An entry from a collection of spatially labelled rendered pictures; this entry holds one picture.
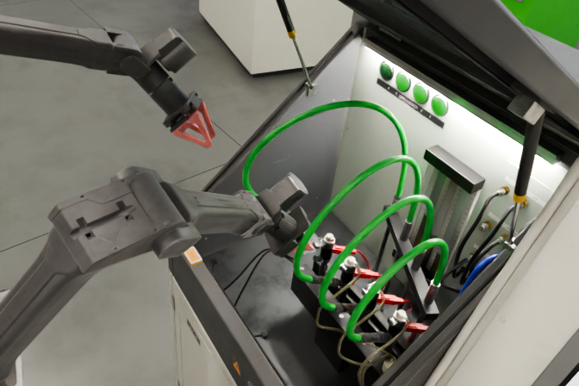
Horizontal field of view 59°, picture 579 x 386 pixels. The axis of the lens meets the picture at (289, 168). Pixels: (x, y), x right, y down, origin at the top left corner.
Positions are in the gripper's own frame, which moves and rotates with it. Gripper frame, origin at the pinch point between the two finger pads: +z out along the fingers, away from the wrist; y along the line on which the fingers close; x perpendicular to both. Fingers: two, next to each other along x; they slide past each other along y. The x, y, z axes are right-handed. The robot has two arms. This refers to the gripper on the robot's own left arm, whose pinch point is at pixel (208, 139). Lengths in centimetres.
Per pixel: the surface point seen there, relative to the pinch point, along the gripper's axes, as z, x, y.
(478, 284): 45, -28, -26
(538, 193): 46, -47, -11
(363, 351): 53, 1, -17
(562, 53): 38, -70, 15
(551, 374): 52, -30, -42
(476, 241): 57, -31, -1
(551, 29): 134, -137, 244
